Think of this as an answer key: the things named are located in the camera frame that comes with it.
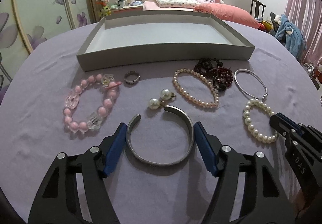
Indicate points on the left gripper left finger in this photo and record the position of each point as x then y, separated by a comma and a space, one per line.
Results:
57, 199

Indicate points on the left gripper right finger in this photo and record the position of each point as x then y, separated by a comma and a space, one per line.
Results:
248, 190

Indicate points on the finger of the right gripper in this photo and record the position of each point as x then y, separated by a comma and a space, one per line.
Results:
279, 123

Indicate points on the thin silver bangle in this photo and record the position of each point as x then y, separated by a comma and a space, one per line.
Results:
243, 70

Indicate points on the pearl earrings pair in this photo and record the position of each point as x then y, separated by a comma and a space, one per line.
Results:
166, 96

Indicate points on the blue clothing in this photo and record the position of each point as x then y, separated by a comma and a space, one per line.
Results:
294, 40

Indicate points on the purple tablecloth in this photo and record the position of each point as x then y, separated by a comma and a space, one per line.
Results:
33, 132

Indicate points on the pink curtain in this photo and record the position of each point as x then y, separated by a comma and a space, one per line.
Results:
306, 15

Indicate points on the dark wooden chair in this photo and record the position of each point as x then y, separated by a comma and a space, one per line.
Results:
257, 9

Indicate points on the coral folded duvet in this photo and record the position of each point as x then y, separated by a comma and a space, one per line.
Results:
228, 13

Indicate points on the white patterned pillow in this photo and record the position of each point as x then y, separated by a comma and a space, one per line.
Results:
177, 3

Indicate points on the grey cardboard tray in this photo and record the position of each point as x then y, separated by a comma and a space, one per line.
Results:
163, 35

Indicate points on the pink bedside table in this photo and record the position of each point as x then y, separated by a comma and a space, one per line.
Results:
134, 6

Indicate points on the white mug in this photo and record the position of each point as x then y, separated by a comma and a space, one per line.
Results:
121, 3

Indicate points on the floral wardrobe doors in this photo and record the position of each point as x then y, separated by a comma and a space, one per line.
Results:
25, 24

